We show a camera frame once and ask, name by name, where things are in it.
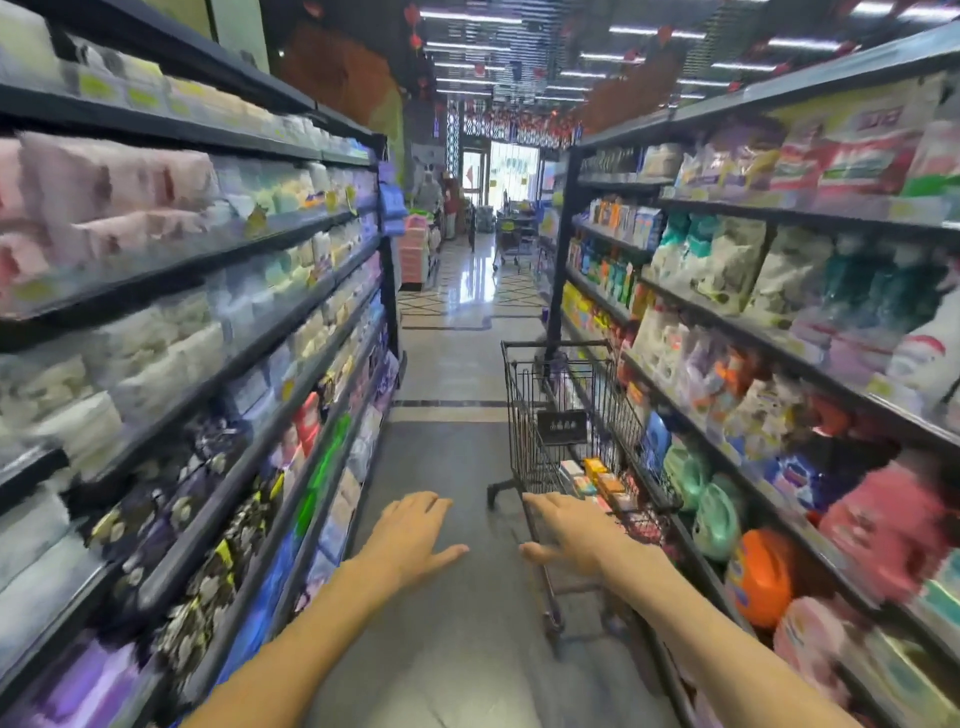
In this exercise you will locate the person's right hand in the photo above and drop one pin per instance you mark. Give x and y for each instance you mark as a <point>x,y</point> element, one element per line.
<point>581,536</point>

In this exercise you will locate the person's left hand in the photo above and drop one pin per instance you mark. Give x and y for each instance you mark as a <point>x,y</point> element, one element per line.
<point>405,544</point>

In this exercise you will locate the person's right thumb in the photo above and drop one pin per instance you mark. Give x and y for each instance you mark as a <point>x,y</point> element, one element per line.
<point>538,553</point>

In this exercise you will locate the person's left thumb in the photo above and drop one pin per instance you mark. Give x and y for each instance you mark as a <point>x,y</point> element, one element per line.
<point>448,558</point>

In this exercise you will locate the person's right forearm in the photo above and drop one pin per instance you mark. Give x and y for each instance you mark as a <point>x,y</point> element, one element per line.
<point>712,645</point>

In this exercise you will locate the person's left forearm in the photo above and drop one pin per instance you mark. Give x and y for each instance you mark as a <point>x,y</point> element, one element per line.
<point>300,652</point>

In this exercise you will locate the pile of small boxes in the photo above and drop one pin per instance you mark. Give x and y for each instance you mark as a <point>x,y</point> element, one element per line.
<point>600,484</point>

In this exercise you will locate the black cart sign plate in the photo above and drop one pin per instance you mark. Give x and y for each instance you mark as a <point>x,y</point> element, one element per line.
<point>562,427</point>

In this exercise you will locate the green detergent bottle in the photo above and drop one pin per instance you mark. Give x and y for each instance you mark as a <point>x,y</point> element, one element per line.
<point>684,474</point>

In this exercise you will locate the teal detergent bottle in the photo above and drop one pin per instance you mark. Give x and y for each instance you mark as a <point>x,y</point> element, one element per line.
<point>716,525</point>

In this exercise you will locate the orange detergent bottle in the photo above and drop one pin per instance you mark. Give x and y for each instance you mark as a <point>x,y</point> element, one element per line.
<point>761,577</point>

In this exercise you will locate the row of dark floral packs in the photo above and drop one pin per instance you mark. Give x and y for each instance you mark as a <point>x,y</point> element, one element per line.
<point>195,555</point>

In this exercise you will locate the dark tissue shelving unit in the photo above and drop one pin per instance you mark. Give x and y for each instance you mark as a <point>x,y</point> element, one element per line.
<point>247,360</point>

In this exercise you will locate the pink detergent bottle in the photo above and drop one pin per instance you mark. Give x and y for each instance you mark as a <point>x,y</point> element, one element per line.
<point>810,645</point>

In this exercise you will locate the row of colourful small bottles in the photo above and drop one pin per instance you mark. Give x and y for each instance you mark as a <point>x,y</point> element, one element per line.
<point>604,270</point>

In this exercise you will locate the pink display stand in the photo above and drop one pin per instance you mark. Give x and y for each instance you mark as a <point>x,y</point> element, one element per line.
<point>414,251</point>

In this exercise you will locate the dark detergent shelving unit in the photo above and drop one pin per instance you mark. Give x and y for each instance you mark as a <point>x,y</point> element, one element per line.
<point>780,352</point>

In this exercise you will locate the distant shopping cart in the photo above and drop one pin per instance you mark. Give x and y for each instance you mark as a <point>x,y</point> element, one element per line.
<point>515,240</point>

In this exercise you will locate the pink refill pack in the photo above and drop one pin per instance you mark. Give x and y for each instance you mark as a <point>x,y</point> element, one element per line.
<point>885,529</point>

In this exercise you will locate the row of white refill bags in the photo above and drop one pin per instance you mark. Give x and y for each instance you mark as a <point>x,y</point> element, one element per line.
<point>742,266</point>

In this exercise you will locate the glass entrance door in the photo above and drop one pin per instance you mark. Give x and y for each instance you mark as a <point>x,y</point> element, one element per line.
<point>499,172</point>

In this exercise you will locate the row of white tissue packs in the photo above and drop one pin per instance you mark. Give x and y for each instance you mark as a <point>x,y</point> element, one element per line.
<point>112,367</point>

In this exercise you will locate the row of purple packs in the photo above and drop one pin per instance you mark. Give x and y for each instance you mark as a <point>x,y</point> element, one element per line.
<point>82,686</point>

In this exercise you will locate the row of pale green packs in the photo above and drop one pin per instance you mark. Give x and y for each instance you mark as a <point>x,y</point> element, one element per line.
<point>277,191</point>

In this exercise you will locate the hanging red lantern decorations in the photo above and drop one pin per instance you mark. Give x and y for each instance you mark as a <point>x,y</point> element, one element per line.
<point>517,116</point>

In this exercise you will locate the row of ceiling light strips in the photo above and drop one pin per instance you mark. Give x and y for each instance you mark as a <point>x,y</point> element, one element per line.
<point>525,52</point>

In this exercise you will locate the row of pink tissue packs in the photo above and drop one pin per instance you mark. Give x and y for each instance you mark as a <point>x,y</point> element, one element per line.
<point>105,187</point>

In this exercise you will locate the row of red white bags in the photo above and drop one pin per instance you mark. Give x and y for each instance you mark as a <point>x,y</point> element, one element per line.
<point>847,146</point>

